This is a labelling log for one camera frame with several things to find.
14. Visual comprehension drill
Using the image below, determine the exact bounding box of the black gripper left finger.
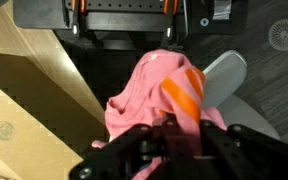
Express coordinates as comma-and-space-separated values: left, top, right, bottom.
152, 114, 185, 158

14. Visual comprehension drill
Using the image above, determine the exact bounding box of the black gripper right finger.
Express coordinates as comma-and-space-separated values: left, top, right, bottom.
198, 119, 230, 158

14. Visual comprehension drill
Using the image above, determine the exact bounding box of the pink cloth with orange print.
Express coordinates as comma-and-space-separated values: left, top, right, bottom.
92, 49, 228, 180

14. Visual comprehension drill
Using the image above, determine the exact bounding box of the grey mesh back office chair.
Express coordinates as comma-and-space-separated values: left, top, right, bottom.
199, 49, 282, 141

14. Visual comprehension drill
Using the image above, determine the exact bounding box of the brown cardboard box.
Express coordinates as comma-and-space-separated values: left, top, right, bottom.
0, 51, 107, 180

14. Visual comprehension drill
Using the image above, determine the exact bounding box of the orange black bar clamp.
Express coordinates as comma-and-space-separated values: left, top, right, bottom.
162, 0, 182, 51
69, 0, 88, 36

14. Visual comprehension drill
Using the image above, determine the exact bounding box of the round floor grate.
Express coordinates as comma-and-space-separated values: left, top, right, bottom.
268, 18, 288, 52

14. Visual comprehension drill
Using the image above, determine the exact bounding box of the grey tape piece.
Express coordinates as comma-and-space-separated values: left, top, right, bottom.
213, 0, 233, 21

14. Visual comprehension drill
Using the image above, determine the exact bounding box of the black perforated mounting table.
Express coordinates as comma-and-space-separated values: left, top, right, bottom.
12, 0, 248, 51

